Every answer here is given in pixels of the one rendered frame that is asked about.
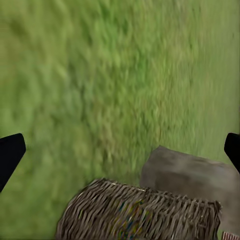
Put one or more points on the easter egg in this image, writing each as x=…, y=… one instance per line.
x=134, y=230

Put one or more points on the tree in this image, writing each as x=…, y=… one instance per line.
x=197, y=177

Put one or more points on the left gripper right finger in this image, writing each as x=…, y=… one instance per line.
x=232, y=149

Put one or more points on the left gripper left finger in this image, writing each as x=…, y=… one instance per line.
x=12, y=149

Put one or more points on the wicker basket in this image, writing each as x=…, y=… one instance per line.
x=105, y=203

